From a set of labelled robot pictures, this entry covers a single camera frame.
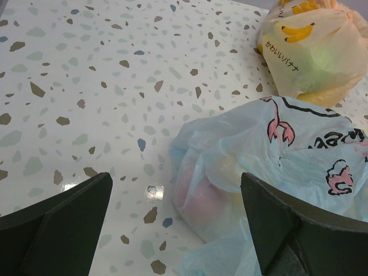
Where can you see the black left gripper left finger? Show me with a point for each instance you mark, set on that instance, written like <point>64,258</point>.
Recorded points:
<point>59,235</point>

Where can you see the orange banana-print plastic bag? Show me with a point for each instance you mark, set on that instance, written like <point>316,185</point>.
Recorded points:
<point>316,51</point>

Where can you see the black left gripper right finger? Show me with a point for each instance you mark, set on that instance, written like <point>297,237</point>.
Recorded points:
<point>293,237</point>

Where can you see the light blue printed plastic bag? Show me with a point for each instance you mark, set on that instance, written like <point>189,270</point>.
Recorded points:
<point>310,152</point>

